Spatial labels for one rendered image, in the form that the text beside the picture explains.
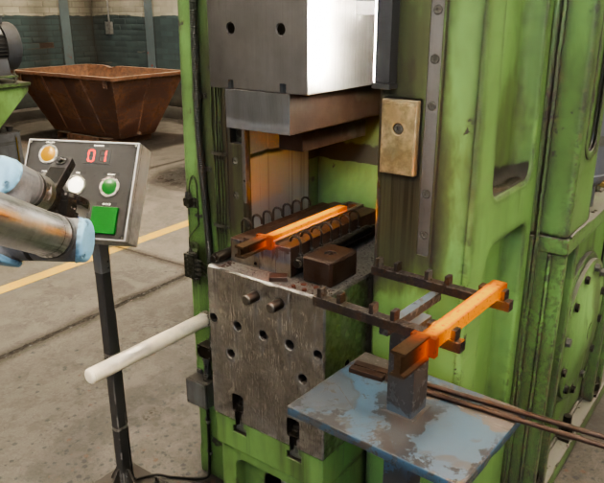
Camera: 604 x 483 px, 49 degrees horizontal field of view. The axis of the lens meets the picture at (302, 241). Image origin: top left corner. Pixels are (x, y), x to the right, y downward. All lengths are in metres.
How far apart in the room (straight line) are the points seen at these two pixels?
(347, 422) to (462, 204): 0.54
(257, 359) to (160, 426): 1.07
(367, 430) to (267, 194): 0.84
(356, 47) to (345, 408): 0.84
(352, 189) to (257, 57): 0.64
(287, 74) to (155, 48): 8.95
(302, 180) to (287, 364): 0.64
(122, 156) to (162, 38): 8.48
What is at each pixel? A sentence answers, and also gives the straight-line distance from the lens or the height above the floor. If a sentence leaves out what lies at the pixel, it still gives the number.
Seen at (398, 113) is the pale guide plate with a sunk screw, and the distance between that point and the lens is 1.52.
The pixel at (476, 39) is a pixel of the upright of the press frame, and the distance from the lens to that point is 1.47.
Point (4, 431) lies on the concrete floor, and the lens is 2.91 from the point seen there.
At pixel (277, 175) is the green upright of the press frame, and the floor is 1.08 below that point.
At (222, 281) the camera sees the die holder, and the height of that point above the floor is 0.88.
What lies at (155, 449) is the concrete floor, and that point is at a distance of 2.63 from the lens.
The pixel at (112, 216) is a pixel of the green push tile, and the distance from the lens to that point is 1.85.
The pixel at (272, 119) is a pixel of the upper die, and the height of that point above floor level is 1.30.
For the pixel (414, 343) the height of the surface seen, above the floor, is 1.05.
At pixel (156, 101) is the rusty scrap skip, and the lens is 8.36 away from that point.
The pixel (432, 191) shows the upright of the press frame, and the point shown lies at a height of 1.16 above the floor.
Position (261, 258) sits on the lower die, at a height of 0.94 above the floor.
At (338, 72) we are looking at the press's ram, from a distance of 1.60.
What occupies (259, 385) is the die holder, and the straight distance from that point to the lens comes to 1.78.
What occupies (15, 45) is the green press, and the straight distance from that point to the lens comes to 6.86.
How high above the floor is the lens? 1.54
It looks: 19 degrees down
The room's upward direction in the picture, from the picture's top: straight up
